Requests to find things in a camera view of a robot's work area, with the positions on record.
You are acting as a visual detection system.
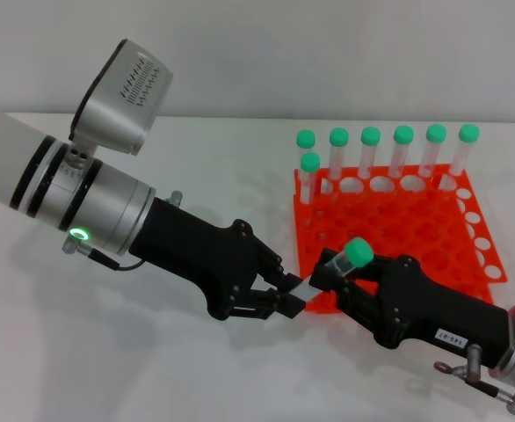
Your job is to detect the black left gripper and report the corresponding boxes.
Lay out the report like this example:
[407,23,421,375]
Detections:
[128,197,308,322]

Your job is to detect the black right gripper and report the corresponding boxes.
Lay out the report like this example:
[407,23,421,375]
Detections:
[308,246,512,367]

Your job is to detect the clear test tube green cap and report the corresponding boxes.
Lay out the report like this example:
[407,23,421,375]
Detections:
[448,123,481,177]
[358,126,381,180]
[288,236,375,302]
[328,127,350,181]
[417,123,448,177]
[388,125,415,179]
[299,151,322,221]
[295,128,316,186]

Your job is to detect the orange test tube rack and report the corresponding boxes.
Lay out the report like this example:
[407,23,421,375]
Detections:
[292,163,508,316]

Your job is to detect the right arm cable with connector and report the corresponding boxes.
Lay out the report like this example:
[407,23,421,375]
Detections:
[432,344,515,417]

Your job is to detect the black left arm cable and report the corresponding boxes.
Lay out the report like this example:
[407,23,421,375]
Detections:
[61,232,148,272]

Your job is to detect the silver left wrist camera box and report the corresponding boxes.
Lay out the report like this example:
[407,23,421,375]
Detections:
[68,38,174,156]

